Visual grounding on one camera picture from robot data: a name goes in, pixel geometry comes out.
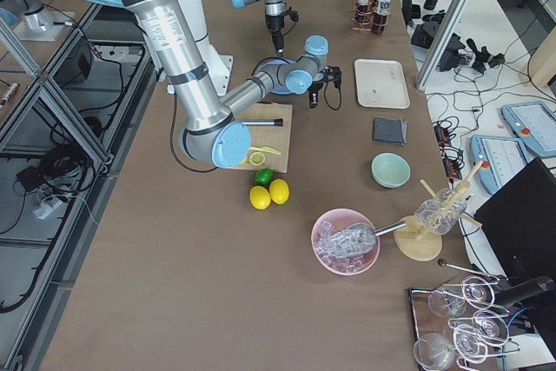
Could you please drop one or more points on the yellow plastic knife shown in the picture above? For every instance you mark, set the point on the yellow plastic knife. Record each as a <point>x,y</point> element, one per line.
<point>266,149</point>

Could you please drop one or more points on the pink bowl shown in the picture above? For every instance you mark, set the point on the pink bowl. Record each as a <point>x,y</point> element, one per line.
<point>340,245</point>

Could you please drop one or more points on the yellow lemon outer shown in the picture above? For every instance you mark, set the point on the yellow lemon outer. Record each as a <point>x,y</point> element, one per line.
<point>259,197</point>

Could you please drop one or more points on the grey folded cloth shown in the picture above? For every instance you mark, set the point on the grey folded cloth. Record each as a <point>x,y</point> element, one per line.
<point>389,130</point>

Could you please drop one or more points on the steel muddler black tip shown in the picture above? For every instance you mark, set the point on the steel muddler black tip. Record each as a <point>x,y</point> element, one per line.
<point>264,122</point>

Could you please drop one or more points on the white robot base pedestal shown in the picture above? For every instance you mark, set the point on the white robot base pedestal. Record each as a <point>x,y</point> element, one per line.
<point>219,66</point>

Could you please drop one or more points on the wine glass rack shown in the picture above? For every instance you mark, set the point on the wine glass rack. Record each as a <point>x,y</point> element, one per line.
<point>458,326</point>

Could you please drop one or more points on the wooden cutting board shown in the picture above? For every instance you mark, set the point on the wooden cutting board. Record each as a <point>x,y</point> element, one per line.
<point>275,137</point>

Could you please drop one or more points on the dark drink bottle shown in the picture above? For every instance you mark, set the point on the dark drink bottle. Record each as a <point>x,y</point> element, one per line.
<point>381,14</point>
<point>362,13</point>

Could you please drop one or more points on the green lime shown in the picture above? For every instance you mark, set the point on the green lime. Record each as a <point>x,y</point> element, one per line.
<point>264,177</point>

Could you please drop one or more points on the cream rabbit tray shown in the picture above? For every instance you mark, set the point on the cream rabbit tray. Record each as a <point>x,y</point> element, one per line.
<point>380,84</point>

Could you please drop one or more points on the dark drink bottle top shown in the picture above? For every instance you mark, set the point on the dark drink bottle top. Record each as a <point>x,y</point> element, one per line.
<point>362,13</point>

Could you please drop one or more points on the teach pendant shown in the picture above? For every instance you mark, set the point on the teach pendant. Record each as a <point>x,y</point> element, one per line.
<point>501,159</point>
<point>534,124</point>

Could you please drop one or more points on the copper wire bottle rack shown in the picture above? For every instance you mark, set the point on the copper wire bottle rack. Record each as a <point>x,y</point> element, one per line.
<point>368,27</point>

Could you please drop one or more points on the steel ice scoop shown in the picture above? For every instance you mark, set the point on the steel ice scoop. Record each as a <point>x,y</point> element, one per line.
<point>369,232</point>

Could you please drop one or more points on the yellow lemon near lime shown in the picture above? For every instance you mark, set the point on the yellow lemon near lime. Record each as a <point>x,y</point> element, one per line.
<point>279,191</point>

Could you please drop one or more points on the lemon half slice lower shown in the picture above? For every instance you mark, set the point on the lemon half slice lower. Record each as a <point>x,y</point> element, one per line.
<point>256,159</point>

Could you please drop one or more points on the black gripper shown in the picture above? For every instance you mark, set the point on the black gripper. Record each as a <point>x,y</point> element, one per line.
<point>274,24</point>
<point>314,96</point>

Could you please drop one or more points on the wooden cup tree stand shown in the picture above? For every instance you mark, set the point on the wooden cup tree stand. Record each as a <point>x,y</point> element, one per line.
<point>420,244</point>

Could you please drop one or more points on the green bowl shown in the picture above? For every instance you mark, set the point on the green bowl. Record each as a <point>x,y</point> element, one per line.
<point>390,170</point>

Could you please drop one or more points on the teach pendant near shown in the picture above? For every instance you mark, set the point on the teach pendant near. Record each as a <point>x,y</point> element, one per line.
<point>501,159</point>

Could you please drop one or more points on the dark drink bottle middle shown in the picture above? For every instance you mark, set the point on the dark drink bottle middle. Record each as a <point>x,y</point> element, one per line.
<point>381,14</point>

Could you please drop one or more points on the glass mug on stand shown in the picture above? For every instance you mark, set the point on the glass mug on stand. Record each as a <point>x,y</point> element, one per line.
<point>439,214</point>

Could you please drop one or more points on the teach pendant far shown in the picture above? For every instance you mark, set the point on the teach pendant far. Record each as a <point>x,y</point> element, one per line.
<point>534,124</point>

